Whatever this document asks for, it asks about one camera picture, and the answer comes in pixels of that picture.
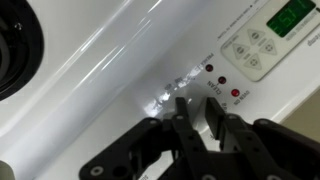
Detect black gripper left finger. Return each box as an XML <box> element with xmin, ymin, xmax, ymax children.
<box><xmin>79</xmin><ymin>97</ymin><xmax>214</xmax><ymax>180</ymax></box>

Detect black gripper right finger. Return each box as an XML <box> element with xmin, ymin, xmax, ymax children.
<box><xmin>204</xmin><ymin>97</ymin><xmax>320</xmax><ymax>180</ymax></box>

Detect white oven temperature knob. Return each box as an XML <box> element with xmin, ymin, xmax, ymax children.
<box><xmin>163</xmin><ymin>98</ymin><xmax>218</xmax><ymax>143</ymax></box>

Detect white electric stove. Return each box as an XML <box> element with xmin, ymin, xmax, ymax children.
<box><xmin>0</xmin><ymin>0</ymin><xmax>320</xmax><ymax>180</ymax></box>

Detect oven control keypad with display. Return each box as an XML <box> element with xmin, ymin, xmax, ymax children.
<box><xmin>219</xmin><ymin>0</ymin><xmax>320</xmax><ymax>83</ymax></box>

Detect small black coil burner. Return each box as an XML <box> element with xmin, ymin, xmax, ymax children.
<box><xmin>0</xmin><ymin>0</ymin><xmax>45</xmax><ymax>102</ymax></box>

